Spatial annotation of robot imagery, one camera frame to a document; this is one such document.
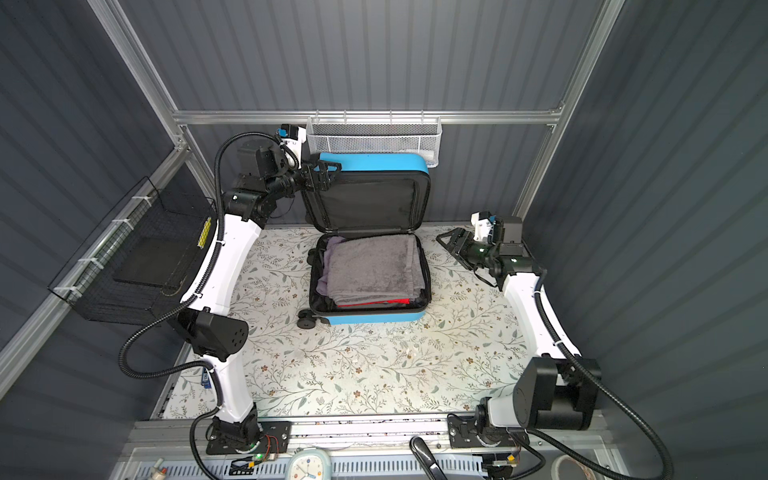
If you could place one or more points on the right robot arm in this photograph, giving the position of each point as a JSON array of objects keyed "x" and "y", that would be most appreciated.
[{"x": 550, "y": 393}]

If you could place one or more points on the black wire wall basket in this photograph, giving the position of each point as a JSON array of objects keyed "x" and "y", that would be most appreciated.
[{"x": 137, "y": 262}]

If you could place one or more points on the yellow marker in basket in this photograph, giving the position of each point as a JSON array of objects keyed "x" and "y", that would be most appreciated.
[{"x": 204, "y": 233}]

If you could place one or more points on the purple trousers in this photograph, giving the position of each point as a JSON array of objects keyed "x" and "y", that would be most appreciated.
[{"x": 332, "y": 244}]

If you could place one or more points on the small white clock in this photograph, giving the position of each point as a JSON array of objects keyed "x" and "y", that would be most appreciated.
[{"x": 309, "y": 464}]

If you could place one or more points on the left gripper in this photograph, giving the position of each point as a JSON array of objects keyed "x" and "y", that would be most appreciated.
[{"x": 313, "y": 187}]

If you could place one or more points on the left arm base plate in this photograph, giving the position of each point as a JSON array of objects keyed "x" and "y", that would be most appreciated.
[{"x": 254, "y": 438}]

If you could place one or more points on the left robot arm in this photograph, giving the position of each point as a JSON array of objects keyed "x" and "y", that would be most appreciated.
[{"x": 216, "y": 338}]

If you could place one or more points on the white wire mesh basket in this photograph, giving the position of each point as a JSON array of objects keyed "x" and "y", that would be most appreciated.
[{"x": 422, "y": 138}]

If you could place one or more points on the white tape roll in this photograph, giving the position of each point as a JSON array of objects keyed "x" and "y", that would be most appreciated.
[{"x": 565, "y": 467}]

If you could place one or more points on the red t-shirt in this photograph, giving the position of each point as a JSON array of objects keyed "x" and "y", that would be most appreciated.
[{"x": 392, "y": 303}]

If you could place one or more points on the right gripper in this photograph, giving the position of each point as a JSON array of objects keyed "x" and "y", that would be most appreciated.
[{"x": 462, "y": 249}]

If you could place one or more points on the blue flat object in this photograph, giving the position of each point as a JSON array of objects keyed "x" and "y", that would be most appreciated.
[{"x": 205, "y": 380}]

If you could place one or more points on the blue hardshell suitcase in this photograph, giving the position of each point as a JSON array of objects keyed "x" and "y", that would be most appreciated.
[{"x": 373, "y": 195}]

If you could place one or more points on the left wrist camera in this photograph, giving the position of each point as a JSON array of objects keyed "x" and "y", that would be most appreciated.
[{"x": 293, "y": 138}]

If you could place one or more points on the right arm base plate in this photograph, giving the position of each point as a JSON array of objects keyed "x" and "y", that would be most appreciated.
[{"x": 466, "y": 432}]

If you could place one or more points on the grey towel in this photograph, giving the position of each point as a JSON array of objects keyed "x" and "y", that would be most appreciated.
[{"x": 376, "y": 268}]

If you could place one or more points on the black handle tool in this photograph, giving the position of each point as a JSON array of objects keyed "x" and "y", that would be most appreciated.
[{"x": 426, "y": 459}]

